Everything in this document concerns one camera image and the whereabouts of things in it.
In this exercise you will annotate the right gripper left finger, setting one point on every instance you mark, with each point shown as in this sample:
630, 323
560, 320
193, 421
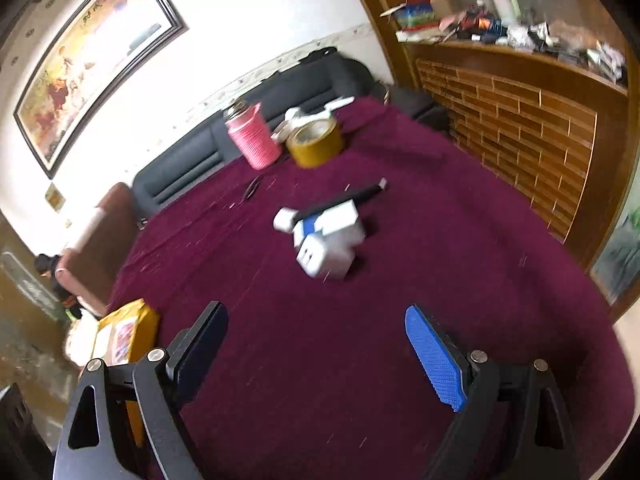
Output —
96, 441

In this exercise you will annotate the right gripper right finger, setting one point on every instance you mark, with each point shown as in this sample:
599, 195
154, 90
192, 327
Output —
510, 421

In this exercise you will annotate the yellow cardboard tray box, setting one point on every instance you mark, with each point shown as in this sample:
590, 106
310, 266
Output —
127, 334

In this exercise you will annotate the brown striped armchair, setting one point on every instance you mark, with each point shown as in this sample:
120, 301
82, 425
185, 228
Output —
88, 268

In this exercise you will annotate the maroon velvet tablecloth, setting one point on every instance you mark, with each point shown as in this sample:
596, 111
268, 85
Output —
317, 379

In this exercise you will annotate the white USB charger plug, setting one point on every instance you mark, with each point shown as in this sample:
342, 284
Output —
324, 260

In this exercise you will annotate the white cylindrical cap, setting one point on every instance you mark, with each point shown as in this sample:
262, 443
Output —
285, 220

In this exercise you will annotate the blue white barcode box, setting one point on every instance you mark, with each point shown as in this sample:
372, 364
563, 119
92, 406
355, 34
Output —
340, 224

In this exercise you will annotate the black pen torch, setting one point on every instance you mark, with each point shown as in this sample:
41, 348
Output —
357, 195

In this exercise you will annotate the wooden brick-pattern cabinet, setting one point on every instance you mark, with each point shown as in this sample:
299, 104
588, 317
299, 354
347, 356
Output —
565, 138

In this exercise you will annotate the yellow tape roll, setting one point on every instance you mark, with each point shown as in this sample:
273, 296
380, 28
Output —
316, 143

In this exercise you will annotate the black leather sofa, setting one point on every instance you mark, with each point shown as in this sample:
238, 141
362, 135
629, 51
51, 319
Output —
313, 84

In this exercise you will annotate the framed horse painting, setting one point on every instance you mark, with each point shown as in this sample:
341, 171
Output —
102, 44

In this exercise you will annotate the colourful box on cabinet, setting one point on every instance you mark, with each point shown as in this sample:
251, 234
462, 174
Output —
415, 16

